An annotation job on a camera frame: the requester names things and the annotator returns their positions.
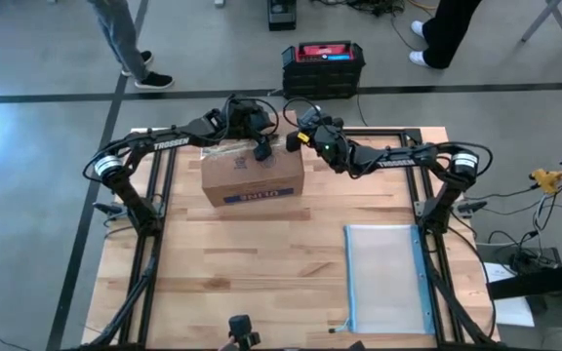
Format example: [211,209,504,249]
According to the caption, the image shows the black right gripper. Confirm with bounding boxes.
[302,115,353,173]

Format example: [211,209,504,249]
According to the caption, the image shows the brown cardboard box blue print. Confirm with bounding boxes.
[200,137,306,208]

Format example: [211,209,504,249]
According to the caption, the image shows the white mesh pouch blue trim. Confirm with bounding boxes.
[328,222,437,336]

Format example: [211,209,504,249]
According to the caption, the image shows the red and black tool case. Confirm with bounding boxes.
[280,40,367,102]

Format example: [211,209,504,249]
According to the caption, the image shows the black floor box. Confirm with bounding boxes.
[266,0,298,32]

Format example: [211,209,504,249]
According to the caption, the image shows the person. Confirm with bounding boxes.
[409,0,483,70]
[87,0,176,91]

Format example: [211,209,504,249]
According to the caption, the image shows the black power adapter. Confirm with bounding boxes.
[508,247,558,272]

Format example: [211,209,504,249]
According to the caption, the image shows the white paper sheet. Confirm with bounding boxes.
[484,261,536,328]

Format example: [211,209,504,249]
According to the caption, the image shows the black bar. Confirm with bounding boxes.
[487,259,562,301]

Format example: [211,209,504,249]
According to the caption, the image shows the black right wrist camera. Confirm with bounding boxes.
[285,130,303,153]

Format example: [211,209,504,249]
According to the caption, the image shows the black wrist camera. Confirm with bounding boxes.
[253,136,274,163]
[285,130,303,153]

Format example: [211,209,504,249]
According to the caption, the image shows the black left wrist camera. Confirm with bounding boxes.
[253,136,274,163]

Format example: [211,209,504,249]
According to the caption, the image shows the black power cable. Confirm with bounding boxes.
[355,95,371,128]

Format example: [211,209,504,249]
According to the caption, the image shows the black aluminium table frame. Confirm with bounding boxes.
[114,127,500,351]

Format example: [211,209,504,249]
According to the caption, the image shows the tangled floor cables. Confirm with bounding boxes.
[309,0,438,53]

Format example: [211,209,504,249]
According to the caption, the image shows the black clamp handle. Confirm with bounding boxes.
[456,199,488,215]
[93,201,129,218]

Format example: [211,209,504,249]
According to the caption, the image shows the black table-level camera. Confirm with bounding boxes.
[226,314,261,351]

